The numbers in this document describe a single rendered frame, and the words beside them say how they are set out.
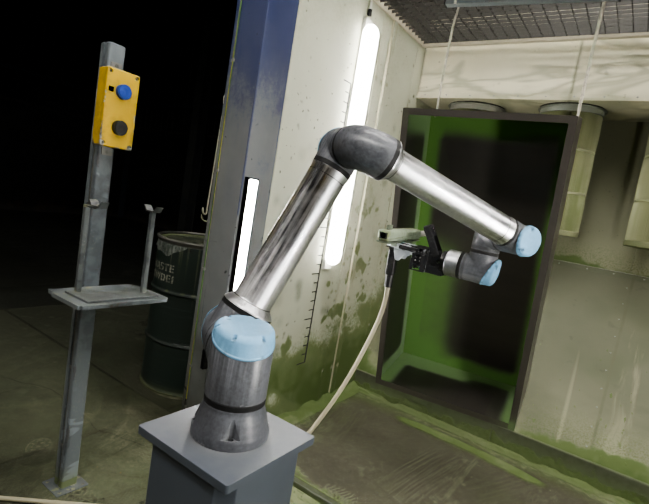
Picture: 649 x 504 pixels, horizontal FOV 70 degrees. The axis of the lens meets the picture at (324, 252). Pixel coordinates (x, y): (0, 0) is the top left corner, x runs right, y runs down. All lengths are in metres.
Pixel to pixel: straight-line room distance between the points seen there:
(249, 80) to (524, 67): 1.67
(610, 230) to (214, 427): 2.67
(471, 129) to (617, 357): 1.56
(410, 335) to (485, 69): 1.65
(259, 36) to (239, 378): 1.40
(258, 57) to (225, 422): 1.41
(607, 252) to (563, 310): 0.44
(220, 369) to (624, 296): 2.56
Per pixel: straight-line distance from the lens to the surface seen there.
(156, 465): 1.25
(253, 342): 1.09
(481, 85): 3.10
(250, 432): 1.16
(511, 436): 2.91
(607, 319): 3.13
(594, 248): 3.27
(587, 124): 3.01
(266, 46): 2.05
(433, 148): 2.21
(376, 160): 1.18
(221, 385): 1.13
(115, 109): 1.78
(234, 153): 2.01
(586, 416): 2.93
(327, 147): 1.29
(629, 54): 3.00
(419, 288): 2.34
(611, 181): 3.29
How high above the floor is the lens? 1.24
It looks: 6 degrees down
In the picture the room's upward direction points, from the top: 10 degrees clockwise
